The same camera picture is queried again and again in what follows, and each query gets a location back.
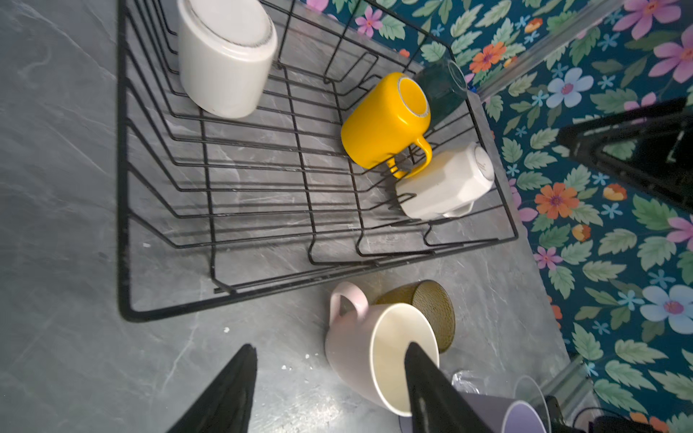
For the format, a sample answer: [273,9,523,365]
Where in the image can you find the lilac plastic cup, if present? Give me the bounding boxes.
[397,390,549,433]

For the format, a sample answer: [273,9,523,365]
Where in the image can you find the olive green glass cup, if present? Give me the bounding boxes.
[375,280,456,354]

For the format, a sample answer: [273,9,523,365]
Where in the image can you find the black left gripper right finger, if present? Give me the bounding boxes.
[404,342,491,432]

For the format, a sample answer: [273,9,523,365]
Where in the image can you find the white mug pink handle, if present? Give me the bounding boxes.
[325,281,440,417]

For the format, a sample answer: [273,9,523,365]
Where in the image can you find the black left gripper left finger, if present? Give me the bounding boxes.
[169,344,258,433]

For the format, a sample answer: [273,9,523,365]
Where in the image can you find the black wire dish rack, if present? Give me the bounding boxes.
[117,1,519,322]

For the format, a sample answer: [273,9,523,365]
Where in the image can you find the aluminium frame post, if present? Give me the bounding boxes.
[476,0,624,102]

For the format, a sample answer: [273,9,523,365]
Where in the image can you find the clear glass cup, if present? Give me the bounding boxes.
[451,370,552,432]

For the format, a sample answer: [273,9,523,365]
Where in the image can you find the cream faceted mug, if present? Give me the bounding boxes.
[396,143,494,221]

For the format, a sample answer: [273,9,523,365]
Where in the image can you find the yellow mug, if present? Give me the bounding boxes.
[340,72,433,179]

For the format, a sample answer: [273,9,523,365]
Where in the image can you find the dark green mug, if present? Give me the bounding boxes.
[414,60,467,129]

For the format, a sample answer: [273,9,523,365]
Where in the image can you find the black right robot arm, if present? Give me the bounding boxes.
[557,97,692,213]

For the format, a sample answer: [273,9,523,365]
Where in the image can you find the white mug red inside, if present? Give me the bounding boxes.
[177,0,278,119]

